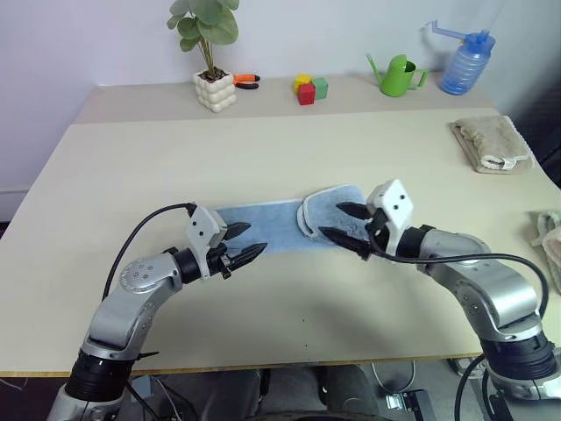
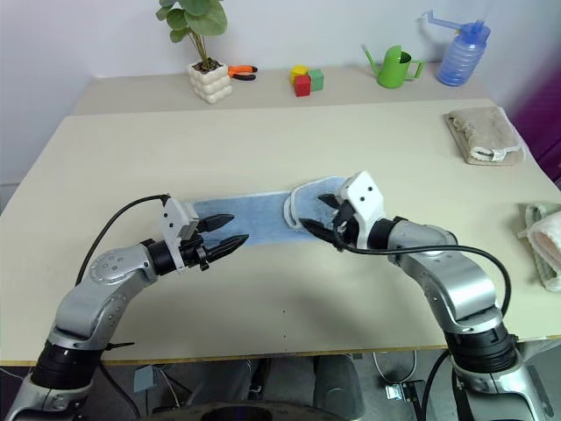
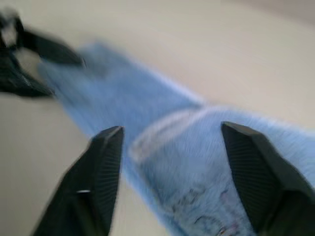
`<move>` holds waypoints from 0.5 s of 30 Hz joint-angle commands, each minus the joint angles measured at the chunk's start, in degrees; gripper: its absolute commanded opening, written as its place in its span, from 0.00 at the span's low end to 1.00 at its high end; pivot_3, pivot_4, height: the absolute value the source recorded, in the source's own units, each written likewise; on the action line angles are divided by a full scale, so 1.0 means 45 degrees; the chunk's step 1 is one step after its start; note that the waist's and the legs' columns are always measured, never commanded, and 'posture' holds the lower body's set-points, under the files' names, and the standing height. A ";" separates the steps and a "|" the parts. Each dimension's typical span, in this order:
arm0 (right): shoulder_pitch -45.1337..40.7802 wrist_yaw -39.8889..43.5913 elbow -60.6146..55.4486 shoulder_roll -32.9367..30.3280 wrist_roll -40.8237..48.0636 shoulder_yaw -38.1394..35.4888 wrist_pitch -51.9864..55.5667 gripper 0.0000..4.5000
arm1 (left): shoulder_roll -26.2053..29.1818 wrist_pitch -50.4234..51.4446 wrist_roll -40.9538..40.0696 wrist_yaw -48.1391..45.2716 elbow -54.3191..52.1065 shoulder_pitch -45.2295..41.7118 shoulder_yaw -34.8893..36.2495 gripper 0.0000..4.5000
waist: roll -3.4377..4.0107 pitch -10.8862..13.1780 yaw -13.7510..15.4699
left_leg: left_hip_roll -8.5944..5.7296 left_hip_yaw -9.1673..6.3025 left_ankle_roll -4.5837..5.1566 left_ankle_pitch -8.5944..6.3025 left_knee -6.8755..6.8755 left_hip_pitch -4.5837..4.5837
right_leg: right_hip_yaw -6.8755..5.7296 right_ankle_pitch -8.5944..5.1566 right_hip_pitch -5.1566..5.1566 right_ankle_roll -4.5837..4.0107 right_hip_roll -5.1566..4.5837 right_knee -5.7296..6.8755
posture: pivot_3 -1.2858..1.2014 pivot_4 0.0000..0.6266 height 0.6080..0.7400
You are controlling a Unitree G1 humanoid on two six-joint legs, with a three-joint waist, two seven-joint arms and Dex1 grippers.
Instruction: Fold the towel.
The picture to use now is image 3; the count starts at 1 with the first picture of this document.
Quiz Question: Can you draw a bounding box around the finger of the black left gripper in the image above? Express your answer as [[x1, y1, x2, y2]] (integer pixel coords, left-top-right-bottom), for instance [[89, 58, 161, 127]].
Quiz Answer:
[[0, 50, 56, 98], [15, 23, 86, 67]]

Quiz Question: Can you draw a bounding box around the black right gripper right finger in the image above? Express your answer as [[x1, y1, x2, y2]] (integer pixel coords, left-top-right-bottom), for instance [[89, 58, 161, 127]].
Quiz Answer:
[[220, 121, 315, 236]]

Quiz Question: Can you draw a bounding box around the light blue fluffy towel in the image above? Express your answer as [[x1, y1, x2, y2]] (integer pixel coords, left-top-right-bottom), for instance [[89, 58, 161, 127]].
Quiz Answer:
[[38, 41, 315, 236]]

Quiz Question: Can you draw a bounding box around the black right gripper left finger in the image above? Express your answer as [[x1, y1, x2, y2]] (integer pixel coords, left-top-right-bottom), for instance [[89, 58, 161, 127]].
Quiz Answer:
[[31, 125, 125, 236]]

